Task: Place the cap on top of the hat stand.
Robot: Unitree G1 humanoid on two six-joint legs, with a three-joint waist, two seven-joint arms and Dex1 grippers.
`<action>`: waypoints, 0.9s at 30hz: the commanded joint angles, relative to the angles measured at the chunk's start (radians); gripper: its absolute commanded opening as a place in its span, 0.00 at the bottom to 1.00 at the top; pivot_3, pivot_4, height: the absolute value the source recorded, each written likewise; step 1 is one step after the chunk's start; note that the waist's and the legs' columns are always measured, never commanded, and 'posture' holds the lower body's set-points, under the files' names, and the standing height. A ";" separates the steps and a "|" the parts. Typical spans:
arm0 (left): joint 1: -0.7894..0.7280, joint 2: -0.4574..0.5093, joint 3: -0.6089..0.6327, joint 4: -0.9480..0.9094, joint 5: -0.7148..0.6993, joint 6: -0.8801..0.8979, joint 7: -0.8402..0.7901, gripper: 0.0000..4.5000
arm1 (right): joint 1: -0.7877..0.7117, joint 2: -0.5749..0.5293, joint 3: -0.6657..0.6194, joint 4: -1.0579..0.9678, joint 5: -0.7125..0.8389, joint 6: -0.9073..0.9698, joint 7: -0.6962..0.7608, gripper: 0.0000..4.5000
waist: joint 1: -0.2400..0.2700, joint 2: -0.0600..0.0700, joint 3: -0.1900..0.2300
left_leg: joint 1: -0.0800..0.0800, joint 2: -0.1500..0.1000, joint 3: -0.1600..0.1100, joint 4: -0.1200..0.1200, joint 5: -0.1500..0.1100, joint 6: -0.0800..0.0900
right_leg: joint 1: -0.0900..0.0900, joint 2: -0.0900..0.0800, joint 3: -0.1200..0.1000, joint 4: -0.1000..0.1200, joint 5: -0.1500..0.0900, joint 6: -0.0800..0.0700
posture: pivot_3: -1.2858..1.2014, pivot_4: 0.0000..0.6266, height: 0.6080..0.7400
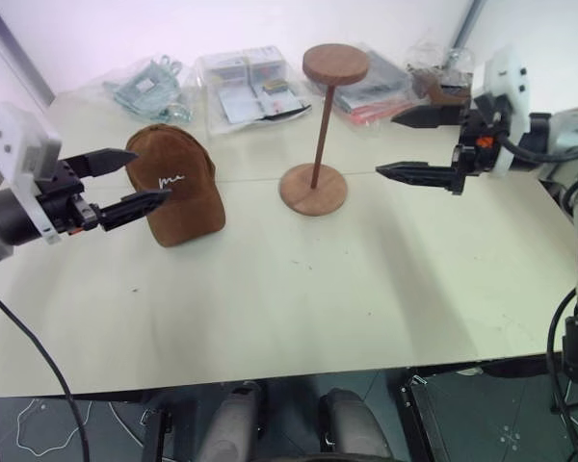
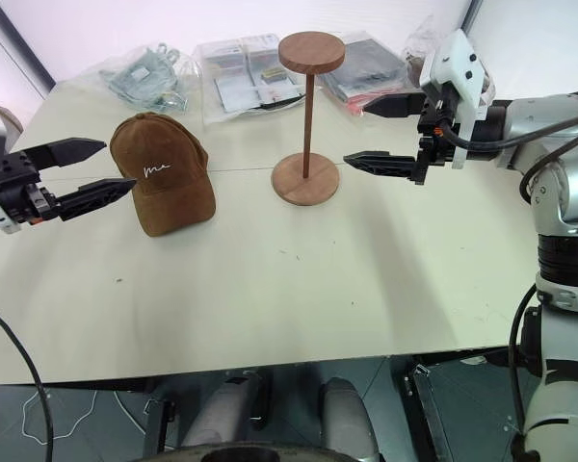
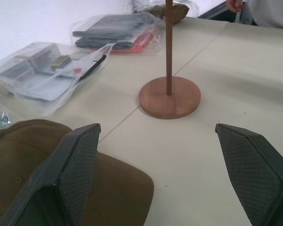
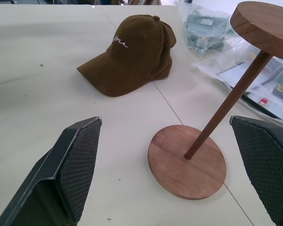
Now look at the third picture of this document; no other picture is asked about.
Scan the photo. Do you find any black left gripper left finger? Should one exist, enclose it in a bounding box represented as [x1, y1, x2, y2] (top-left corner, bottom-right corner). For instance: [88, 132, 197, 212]
[0, 123, 101, 226]

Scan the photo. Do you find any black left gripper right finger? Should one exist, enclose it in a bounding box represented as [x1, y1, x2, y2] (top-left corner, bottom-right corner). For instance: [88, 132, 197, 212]
[215, 123, 283, 226]

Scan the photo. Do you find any brown baseball cap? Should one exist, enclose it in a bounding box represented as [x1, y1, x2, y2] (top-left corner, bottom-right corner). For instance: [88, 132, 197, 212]
[0, 119, 155, 226]

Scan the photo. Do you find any wooden stand with pole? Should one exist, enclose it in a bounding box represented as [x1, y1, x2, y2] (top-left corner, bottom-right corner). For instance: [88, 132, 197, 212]
[139, 0, 201, 120]

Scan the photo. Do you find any bagged brown cap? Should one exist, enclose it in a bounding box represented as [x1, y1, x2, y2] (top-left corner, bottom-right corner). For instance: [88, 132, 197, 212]
[145, 4, 191, 24]

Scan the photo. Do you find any person's bare hand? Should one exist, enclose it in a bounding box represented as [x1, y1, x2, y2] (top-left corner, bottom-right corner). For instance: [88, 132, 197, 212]
[226, 0, 245, 12]

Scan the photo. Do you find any clear bag of grey items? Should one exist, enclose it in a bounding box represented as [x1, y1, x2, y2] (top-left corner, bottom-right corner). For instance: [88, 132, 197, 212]
[0, 41, 112, 116]

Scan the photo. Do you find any clear bag with black items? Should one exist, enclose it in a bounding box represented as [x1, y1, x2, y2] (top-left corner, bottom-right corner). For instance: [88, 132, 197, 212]
[69, 13, 167, 55]

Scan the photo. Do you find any person in white shirt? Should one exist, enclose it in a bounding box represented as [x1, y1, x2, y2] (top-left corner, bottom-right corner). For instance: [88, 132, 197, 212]
[226, 0, 283, 30]

